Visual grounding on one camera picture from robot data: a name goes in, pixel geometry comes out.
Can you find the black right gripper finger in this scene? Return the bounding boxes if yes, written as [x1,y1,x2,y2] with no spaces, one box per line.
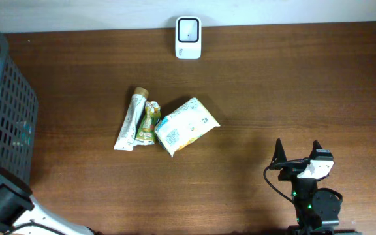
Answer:
[309,140,322,159]
[271,138,287,165]

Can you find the yellow white snack bag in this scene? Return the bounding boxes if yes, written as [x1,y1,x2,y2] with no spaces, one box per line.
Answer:
[155,97,220,157]

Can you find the green drink pouch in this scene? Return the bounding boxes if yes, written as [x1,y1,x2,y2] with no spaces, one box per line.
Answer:
[133,101,161,146]

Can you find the white tube tan cap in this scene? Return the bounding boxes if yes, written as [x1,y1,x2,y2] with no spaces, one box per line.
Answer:
[114,87,149,151]

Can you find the teal white tissue pack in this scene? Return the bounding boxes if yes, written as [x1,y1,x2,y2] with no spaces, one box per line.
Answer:
[12,121,32,147]

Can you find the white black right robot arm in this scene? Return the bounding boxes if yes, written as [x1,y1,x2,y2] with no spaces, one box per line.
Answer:
[263,138,358,235]

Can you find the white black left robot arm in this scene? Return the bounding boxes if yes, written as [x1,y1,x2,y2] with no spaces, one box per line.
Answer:
[0,167,97,235]

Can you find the white barcode scanner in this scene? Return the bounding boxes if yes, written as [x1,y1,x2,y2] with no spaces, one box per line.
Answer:
[175,16,202,59]

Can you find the dark grey plastic basket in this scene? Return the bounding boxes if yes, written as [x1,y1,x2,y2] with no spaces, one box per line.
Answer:
[0,33,39,184]

